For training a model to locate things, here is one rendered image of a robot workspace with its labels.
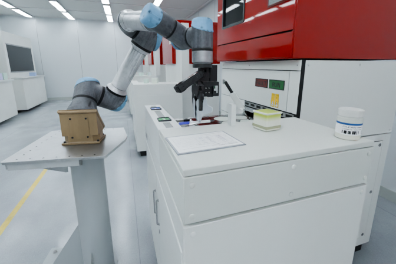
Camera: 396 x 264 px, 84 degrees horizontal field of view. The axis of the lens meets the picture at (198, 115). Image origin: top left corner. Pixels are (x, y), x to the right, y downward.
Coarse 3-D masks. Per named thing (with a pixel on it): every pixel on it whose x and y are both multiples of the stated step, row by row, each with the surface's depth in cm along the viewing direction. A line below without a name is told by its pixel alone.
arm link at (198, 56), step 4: (192, 52) 77; (196, 52) 75; (200, 52) 74; (204, 52) 74; (208, 52) 75; (212, 52) 76; (192, 56) 77; (196, 56) 75; (200, 56) 74; (204, 56) 74; (208, 56) 75; (212, 56) 77; (192, 60) 77; (196, 60) 75; (200, 60) 75; (204, 60) 75; (208, 60) 75; (212, 60) 77
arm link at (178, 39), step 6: (180, 24) 79; (180, 30) 78; (186, 30) 78; (174, 36) 78; (180, 36) 79; (174, 42) 81; (180, 42) 81; (186, 42) 79; (180, 48) 85; (186, 48) 83
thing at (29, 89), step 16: (0, 32) 510; (0, 48) 516; (16, 48) 581; (0, 64) 523; (16, 64) 574; (32, 64) 676; (16, 80) 546; (32, 80) 612; (16, 96) 553; (32, 96) 604
